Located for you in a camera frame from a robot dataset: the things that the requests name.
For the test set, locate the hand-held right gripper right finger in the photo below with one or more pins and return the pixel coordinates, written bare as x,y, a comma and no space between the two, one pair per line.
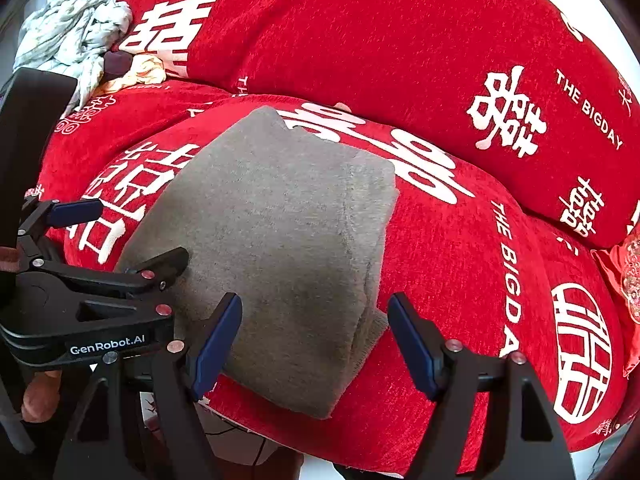
412,345

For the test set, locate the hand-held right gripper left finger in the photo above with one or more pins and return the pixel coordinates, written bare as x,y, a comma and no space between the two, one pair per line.
217,345

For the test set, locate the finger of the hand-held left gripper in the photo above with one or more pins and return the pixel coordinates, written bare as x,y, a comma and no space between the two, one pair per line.
167,265
75,211

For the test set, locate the grey knit sweater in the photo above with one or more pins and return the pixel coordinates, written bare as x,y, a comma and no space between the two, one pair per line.
280,220

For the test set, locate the person's left hand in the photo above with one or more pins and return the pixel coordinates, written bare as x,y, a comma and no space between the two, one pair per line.
40,400

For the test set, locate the dark purple cloth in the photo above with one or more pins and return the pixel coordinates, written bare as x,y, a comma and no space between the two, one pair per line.
116,66

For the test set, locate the cream crumpled cloth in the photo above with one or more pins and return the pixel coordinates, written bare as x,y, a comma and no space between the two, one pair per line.
142,72

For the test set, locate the pale floral cloth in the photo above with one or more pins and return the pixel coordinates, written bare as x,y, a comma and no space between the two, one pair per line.
65,35

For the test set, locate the red embroidered cushion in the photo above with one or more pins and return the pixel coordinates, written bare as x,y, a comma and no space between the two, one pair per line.
622,270

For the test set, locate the red printed blanket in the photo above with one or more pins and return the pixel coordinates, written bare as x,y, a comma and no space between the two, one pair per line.
400,60

